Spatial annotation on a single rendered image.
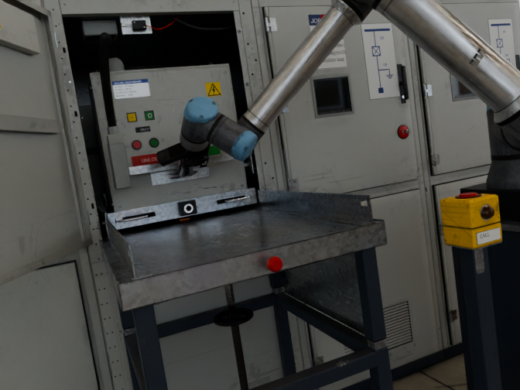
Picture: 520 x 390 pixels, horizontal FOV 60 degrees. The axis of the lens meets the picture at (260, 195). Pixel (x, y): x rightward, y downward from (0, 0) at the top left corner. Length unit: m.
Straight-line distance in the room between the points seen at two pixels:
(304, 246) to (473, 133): 1.43
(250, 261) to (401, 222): 1.15
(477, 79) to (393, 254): 0.93
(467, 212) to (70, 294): 1.18
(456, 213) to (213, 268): 0.50
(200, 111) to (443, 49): 0.66
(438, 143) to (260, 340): 1.13
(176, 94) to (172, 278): 0.89
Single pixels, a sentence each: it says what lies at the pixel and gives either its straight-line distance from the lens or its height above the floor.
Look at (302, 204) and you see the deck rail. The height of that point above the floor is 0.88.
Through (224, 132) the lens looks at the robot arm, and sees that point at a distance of 1.28.
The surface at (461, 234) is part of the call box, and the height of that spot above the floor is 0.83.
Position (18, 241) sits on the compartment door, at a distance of 1.31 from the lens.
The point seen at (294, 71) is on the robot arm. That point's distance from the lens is 1.40.
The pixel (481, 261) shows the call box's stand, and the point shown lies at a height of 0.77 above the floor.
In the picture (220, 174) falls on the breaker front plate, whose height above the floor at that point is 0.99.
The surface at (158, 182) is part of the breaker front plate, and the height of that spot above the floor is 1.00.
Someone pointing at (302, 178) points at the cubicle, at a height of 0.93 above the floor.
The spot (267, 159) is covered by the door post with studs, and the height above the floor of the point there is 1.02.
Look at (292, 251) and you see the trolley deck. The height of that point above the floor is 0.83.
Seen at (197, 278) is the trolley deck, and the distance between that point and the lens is 0.94.
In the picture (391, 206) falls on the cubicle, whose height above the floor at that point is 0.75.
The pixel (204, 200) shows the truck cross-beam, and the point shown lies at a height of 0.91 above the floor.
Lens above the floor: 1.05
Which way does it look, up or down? 5 degrees down
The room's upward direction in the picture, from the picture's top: 8 degrees counter-clockwise
